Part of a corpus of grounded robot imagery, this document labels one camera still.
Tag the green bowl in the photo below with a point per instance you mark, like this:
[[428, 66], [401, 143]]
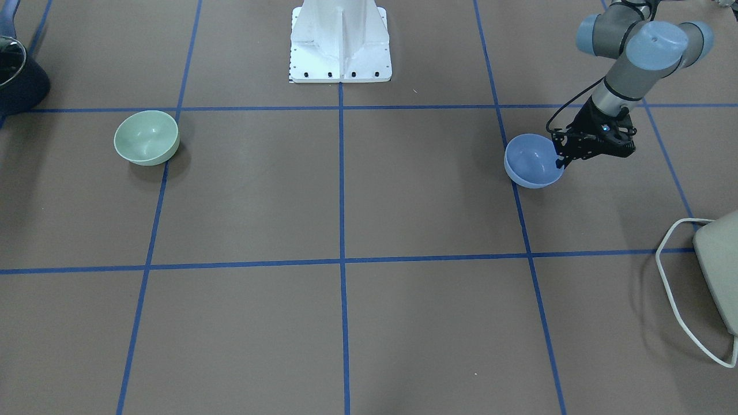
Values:
[[147, 138]]

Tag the dark blue lidded saucepan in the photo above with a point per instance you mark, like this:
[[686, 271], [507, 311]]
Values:
[[24, 83]]

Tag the cream and chrome toaster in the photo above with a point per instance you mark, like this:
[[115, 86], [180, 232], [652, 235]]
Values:
[[715, 245]]

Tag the blue bowl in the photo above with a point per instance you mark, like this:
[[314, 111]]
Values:
[[530, 160]]

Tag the white central pedestal column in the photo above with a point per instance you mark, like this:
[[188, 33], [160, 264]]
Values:
[[339, 41]]

